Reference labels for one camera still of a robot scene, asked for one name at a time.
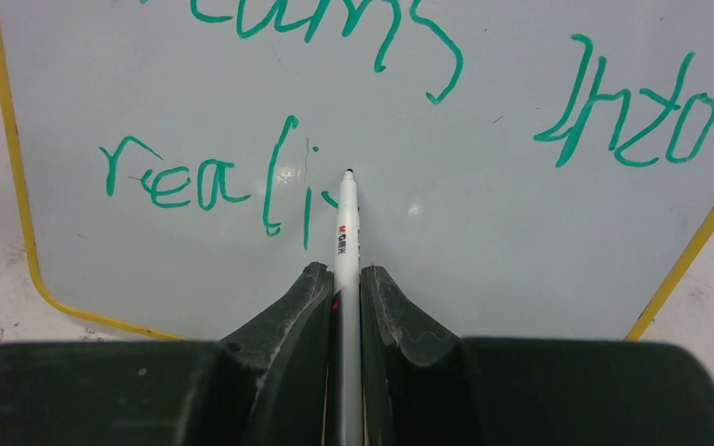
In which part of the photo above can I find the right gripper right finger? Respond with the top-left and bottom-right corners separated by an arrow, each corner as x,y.
360,266 -> 714,445

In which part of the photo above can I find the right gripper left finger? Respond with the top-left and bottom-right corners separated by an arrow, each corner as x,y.
0,262 -> 334,445

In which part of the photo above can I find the white marker pen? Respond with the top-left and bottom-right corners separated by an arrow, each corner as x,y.
325,169 -> 364,445

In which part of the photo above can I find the yellow framed whiteboard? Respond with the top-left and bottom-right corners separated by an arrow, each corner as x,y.
0,1 -> 714,339

